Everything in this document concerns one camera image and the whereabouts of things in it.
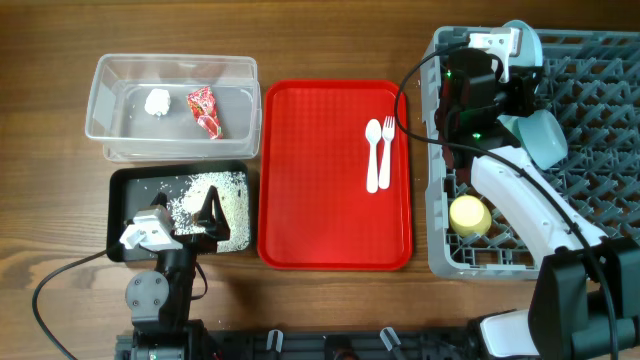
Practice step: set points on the clear plastic bin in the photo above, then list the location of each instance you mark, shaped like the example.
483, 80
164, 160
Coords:
116, 117

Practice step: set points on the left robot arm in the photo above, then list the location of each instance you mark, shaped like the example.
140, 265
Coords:
160, 300

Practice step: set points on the white plastic spoon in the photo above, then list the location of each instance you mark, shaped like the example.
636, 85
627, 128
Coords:
373, 136

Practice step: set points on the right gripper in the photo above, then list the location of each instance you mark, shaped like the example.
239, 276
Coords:
522, 83

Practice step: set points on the white tissue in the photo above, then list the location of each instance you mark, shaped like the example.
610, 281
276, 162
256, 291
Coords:
157, 102

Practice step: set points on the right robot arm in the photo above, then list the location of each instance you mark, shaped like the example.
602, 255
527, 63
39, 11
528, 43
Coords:
586, 300

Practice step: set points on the light blue bowl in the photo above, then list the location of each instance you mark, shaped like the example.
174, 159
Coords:
542, 139

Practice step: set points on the light blue plate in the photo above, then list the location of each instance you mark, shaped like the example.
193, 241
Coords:
531, 52

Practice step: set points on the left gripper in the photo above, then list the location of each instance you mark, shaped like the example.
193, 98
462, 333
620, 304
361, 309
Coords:
214, 227

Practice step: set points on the rice leftovers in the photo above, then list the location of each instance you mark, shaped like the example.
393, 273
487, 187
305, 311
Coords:
186, 194

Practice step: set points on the yellow cup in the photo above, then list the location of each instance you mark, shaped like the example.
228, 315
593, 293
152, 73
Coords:
469, 215

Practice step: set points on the white plastic fork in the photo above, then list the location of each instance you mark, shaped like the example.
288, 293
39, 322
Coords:
388, 134

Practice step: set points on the red snack wrapper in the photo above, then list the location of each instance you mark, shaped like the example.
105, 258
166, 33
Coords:
202, 104

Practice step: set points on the red serving tray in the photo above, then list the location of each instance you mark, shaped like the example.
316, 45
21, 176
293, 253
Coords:
315, 212

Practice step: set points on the black plastic tray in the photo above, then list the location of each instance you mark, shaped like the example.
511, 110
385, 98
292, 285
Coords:
127, 197

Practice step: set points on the green bowl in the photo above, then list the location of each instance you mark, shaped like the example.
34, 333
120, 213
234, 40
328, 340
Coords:
512, 136

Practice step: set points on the grey dishwasher rack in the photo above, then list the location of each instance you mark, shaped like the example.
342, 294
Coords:
591, 85

